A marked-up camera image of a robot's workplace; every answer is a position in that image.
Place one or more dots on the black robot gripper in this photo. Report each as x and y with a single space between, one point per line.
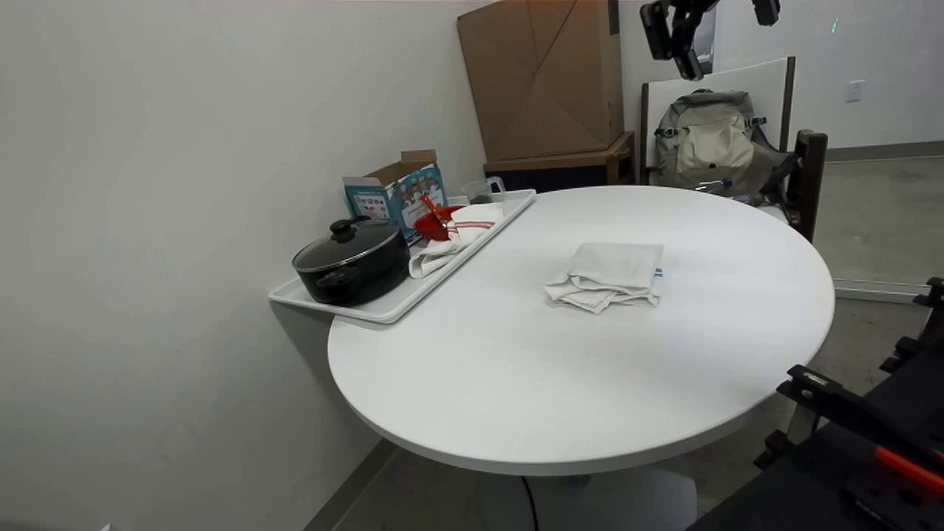
697 14

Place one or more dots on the small red object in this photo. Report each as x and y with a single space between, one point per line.
432 224

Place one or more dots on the colourful printed cardboard box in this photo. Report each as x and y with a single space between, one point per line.
410 192

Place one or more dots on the small dark grey cup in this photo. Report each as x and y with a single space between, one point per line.
494 185

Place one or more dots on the white wall outlet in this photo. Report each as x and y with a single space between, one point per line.
858 93

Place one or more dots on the low wooden table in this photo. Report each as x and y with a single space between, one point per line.
561 173

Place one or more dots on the white towel with blue stripes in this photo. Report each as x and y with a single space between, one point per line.
616 269

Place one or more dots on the black cooking pot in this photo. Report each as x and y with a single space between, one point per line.
358 282

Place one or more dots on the black pot lid with knob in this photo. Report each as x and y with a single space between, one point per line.
349 250

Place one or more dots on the white rectangular tray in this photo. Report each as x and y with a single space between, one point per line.
393 306

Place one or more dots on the dark wooden chair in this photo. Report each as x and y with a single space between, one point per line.
814 186

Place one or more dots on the large brown cardboard box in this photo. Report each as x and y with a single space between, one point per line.
551 77

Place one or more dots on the khaki grey backpack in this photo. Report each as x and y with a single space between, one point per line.
713 142

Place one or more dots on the white cloth with red stripe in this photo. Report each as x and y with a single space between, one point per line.
474 222

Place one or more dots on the black tripod stand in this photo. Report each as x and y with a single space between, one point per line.
846 483

